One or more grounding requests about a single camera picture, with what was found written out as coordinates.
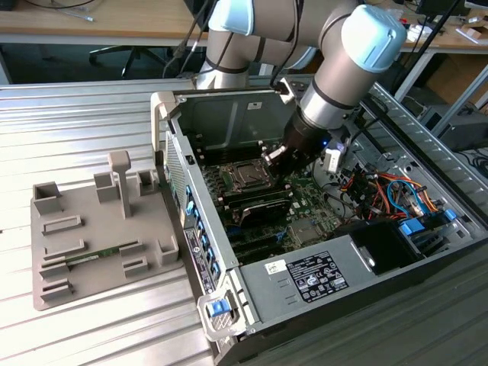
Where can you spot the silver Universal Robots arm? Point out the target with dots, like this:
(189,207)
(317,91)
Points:
(343,76)

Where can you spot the black RAM slot bank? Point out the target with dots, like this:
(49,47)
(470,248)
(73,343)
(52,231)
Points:
(209,154)
(255,194)

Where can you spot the black expansion slot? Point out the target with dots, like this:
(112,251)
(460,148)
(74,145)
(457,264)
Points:
(259,248)

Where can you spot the green motherboard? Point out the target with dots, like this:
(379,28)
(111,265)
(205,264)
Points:
(305,190)

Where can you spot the silver drive cage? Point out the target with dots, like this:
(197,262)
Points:
(370,164)

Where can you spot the grey chipset heatsink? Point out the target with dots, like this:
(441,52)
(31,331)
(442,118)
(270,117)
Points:
(303,231)

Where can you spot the open grey PC case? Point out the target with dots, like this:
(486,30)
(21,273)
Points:
(206,114)

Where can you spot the blue disk carrier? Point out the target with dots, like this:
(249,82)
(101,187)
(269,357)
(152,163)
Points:
(413,228)

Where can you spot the grey power supply unit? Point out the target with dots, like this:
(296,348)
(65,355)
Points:
(263,293)

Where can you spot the blue plastic clip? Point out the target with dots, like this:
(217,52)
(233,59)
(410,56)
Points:
(450,215)

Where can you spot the black computer tower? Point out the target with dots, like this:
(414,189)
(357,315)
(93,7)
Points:
(465,129)

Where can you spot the brown cardboard box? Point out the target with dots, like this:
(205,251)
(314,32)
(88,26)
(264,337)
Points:
(457,76)

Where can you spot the blue case latch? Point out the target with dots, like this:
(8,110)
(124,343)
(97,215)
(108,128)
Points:
(217,309)

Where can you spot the black office chair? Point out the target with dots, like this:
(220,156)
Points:
(133,51)

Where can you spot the brown cardboard tray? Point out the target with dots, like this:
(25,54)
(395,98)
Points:
(474,33)

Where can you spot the grey parts rack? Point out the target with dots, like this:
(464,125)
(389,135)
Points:
(99,228)

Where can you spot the wooden desk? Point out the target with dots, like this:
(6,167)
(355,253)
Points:
(114,19)

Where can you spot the green RAM stick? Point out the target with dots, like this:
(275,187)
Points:
(95,254)

